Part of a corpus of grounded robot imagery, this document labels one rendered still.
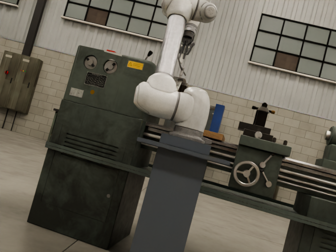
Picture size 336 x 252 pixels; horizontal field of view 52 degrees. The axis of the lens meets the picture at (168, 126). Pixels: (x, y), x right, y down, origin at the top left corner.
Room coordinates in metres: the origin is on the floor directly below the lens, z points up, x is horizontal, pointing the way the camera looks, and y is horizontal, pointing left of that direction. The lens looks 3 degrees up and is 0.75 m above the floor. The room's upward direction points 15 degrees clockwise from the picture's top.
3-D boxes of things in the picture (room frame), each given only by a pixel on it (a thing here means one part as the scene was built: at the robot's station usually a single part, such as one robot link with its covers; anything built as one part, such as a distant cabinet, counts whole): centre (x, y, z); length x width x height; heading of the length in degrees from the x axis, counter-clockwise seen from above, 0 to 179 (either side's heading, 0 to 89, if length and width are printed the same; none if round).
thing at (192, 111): (1.78, -0.10, 0.97); 0.18 x 0.16 x 0.22; 98
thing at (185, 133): (1.78, -0.13, 0.83); 0.22 x 0.18 x 0.06; 86
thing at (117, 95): (2.51, 0.41, 1.06); 0.59 x 0.48 x 0.39; 78
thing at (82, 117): (2.51, 0.41, 0.43); 0.60 x 0.48 x 0.86; 78
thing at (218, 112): (2.38, -0.32, 1.00); 0.08 x 0.06 x 0.23; 168
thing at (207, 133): (2.39, -0.25, 0.89); 0.36 x 0.30 x 0.04; 168
